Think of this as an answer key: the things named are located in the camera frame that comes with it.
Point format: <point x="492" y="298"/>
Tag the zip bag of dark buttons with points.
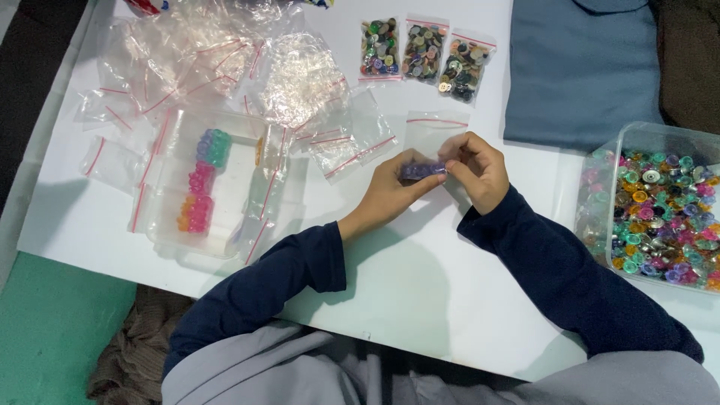
<point x="464" y="70"/>

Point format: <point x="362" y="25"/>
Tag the clear tub of colourful buttons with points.
<point x="658" y="214"/>

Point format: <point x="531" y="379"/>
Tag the crumpled clear plastic bag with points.
<point x="304" y="79"/>

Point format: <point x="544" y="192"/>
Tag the blue folded cloth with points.
<point x="579" y="73"/>

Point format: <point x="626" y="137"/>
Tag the red and white packet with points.
<point x="145" y="4"/>

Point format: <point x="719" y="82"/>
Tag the person's left hand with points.
<point x="382" y="194"/>

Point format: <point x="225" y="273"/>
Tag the brown knitted cloth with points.
<point x="132" y="349"/>

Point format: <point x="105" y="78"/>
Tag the person's grey garment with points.
<point x="450" y="382"/>

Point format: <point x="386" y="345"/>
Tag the dark brown cloth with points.
<point x="689" y="62"/>

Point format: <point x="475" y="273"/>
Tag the orange and pink button stack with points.
<point x="196" y="214"/>

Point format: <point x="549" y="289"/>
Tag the shallow clear plastic tray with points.
<point x="230" y="185"/>

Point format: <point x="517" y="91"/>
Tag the zip bag of brown buttons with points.
<point x="423" y="52"/>

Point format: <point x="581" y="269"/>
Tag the zip bag of bright buttons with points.
<point x="380" y="48"/>

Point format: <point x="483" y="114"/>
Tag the pile of clear zip bags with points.
<point x="169" y="73"/>

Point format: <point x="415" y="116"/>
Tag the empty clear zip bag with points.
<point x="430" y="132"/>

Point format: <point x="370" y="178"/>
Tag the person's right hand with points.
<point x="485" y="174"/>

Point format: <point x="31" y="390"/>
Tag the purple and green button stack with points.
<point x="214" y="147"/>

